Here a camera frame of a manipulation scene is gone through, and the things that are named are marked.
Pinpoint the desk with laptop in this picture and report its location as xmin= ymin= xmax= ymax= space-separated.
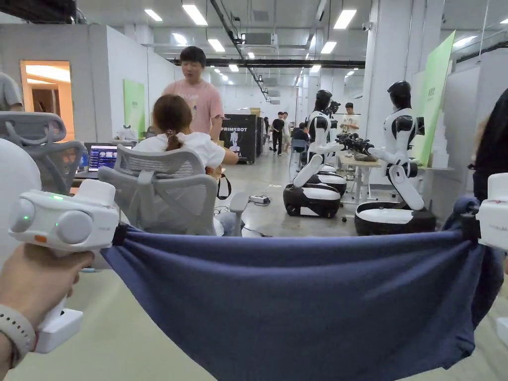
xmin=70 ymin=140 xmax=138 ymax=195

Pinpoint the person's left hand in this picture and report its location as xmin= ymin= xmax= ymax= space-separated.
xmin=0 ymin=242 xmax=96 ymax=332

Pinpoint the person's left forearm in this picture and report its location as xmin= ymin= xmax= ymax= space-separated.
xmin=0 ymin=303 xmax=38 ymax=371

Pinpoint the black and white humanoid robot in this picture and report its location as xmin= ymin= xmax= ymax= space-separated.
xmin=317 ymin=163 xmax=348 ymax=197
xmin=283 ymin=89 xmax=347 ymax=218
xmin=335 ymin=80 xmax=438 ymax=237

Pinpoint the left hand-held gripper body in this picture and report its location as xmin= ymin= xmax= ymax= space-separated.
xmin=7 ymin=180 xmax=130 ymax=354

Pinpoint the group of people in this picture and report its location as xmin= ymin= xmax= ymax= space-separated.
xmin=263 ymin=111 xmax=311 ymax=157

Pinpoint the dark blue shirt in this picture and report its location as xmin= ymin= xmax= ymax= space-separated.
xmin=100 ymin=196 xmax=506 ymax=381

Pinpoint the black display booth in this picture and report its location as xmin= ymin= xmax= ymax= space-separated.
xmin=222 ymin=114 xmax=263 ymax=164

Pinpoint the wooden table with white legs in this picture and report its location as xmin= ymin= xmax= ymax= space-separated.
xmin=337 ymin=152 xmax=397 ymax=208

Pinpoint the grey mesh office chair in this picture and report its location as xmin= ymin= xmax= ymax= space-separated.
xmin=97 ymin=144 xmax=249 ymax=238
xmin=0 ymin=111 xmax=86 ymax=196

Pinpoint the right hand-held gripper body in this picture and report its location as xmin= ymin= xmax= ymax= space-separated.
xmin=459 ymin=172 xmax=508 ymax=252

